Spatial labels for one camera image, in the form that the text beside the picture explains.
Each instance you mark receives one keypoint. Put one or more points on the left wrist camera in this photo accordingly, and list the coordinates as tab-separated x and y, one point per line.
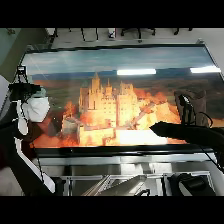
21	69

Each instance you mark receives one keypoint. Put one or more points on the silver frame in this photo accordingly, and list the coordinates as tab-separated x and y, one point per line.
133	160

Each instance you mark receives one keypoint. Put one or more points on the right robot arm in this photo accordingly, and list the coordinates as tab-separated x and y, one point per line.
188	132

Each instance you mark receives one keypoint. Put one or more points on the black office chair base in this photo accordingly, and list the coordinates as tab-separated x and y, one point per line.
138	31

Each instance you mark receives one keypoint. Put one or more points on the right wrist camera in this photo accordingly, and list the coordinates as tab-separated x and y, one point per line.
185	101

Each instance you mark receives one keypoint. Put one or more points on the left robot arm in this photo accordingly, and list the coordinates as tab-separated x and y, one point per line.
37	108

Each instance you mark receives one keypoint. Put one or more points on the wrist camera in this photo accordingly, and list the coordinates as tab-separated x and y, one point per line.
185	101
21	69

